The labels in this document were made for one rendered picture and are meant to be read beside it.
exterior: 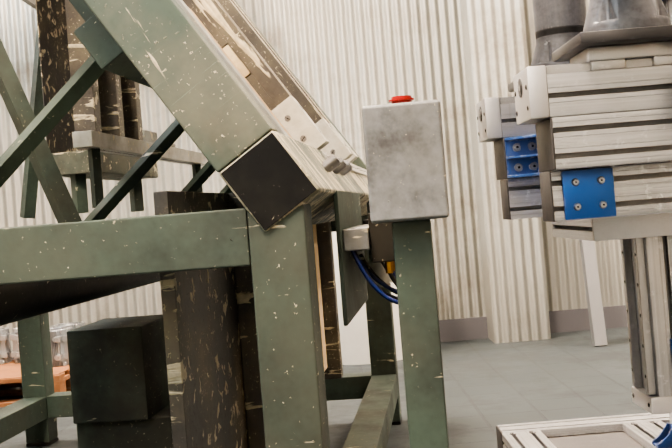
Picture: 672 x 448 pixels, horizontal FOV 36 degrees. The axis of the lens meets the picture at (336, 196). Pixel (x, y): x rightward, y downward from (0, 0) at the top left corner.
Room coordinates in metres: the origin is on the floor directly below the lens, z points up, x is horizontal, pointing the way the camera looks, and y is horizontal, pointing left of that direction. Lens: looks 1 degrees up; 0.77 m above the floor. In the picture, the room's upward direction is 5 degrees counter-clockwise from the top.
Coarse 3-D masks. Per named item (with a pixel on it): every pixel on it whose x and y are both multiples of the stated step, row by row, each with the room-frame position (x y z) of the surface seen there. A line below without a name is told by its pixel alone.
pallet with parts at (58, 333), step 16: (0, 336) 5.30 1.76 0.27; (16, 336) 5.26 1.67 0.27; (64, 336) 5.04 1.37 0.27; (0, 352) 5.30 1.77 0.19; (16, 352) 5.27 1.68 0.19; (64, 352) 5.05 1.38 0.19; (0, 368) 5.13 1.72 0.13; (16, 368) 5.08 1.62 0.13; (64, 368) 4.94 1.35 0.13; (0, 384) 5.38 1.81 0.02; (16, 384) 5.38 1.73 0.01; (64, 384) 4.81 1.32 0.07; (0, 400) 4.84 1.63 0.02; (16, 400) 4.80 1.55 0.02
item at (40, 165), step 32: (0, 64) 2.65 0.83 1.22; (96, 64) 1.73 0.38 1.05; (32, 96) 3.85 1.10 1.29; (64, 96) 1.73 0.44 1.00; (32, 128) 1.74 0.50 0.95; (0, 160) 1.75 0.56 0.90; (32, 160) 2.66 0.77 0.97; (96, 160) 2.62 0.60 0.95; (32, 192) 3.85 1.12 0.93; (64, 192) 2.65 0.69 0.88; (96, 192) 2.61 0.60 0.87; (128, 192) 2.49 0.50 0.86; (224, 192) 3.66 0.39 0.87
